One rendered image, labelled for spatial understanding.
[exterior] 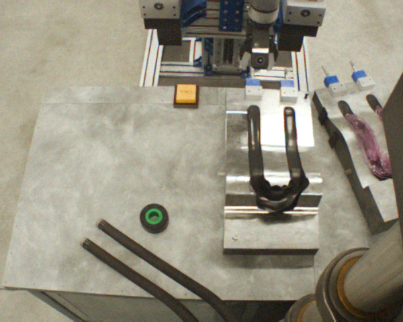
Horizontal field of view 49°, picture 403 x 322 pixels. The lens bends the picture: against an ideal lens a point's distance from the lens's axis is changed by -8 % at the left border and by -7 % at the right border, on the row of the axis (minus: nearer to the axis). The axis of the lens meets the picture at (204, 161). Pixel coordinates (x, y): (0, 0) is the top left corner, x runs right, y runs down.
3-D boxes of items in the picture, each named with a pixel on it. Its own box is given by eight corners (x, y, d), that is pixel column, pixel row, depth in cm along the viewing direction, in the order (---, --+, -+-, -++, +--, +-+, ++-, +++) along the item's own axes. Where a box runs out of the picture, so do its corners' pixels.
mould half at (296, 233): (225, 104, 153) (226, 78, 141) (303, 107, 153) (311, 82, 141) (223, 254, 130) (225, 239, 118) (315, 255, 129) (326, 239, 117)
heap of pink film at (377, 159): (338, 115, 145) (344, 101, 138) (385, 104, 147) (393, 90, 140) (371, 187, 133) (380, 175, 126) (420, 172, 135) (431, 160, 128)
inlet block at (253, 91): (243, 72, 152) (244, 62, 147) (258, 72, 152) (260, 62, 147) (244, 104, 146) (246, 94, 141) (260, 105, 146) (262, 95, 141)
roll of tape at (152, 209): (174, 225, 134) (173, 221, 131) (149, 239, 132) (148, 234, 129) (160, 203, 137) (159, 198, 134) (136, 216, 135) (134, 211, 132)
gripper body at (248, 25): (271, 33, 130) (275, 3, 120) (273, 56, 126) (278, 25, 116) (244, 32, 130) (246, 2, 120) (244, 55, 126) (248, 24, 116)
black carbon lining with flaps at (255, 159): (245, 108, 144) (247, 89, 136) (297, 110, 144) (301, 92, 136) (246, 215, 128) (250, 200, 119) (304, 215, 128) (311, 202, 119)
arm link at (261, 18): (280, 14, 112) (247, 13, 112) (277, 27, 116) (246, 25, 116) (277, -6, 115) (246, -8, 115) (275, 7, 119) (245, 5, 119)
